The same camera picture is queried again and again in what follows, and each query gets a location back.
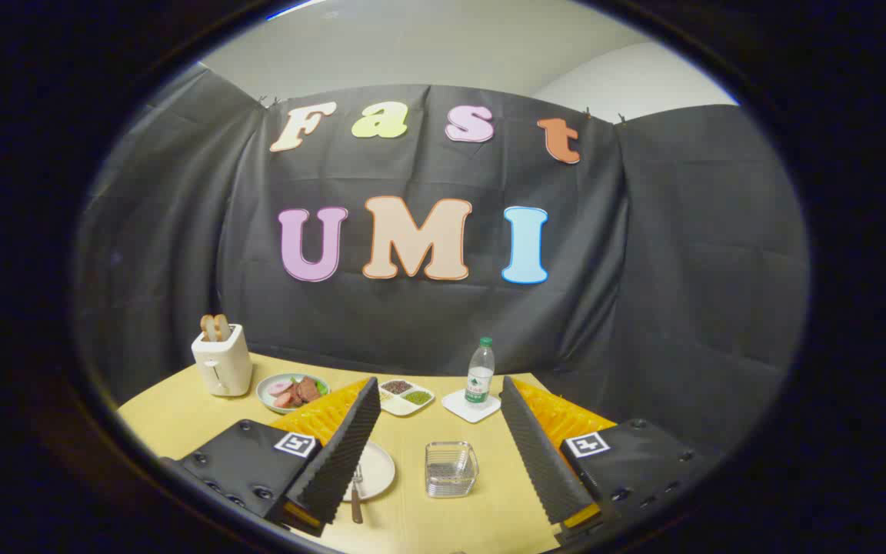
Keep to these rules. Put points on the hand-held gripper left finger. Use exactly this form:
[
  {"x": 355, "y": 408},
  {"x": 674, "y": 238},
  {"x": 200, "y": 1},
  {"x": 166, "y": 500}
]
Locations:
[{"x": 343, "y": 454}]

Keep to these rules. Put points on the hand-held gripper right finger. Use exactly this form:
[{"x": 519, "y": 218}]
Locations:
[{"x": 539, "y": 462}]

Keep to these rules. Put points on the round white plate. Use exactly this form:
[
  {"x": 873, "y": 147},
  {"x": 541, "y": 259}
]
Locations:
[{"x": 378, "y": 469}]

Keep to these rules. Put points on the brown meat slice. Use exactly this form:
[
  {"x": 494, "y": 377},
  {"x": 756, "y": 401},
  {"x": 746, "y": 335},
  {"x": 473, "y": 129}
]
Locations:
[{"x": 308, "y": 389}]

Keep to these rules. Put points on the white divided bean dish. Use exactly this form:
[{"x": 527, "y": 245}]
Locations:
[{"x": 406, "y": 398}]

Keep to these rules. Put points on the clear square drainer basket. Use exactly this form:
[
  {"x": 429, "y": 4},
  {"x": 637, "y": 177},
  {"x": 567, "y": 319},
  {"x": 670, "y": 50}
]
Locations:
[{"x": 451, "y": 469}]

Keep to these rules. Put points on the pale green food plate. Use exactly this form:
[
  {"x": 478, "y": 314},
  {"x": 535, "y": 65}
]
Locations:
[{"x": 270, "y": 402}]

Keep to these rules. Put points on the pink ham slice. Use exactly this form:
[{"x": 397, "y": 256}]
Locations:
[{"x": 279, "y": 387}]

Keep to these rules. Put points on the white square coaster tray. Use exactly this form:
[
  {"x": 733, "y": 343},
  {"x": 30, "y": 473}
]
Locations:
[{"x": 458, "y": 406}]

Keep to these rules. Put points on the clear water bottle green cap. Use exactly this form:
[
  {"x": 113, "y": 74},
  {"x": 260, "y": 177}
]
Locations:
[{"x": 479, "y": 377}]

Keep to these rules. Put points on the cream white toaster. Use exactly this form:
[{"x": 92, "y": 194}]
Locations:
[{"x": 221, "y": 365}]

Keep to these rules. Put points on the brown toast slice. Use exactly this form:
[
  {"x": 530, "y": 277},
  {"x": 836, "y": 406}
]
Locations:
[
  {"x": 224, "y": 327},
  {"x": 208, "y": 328}
]

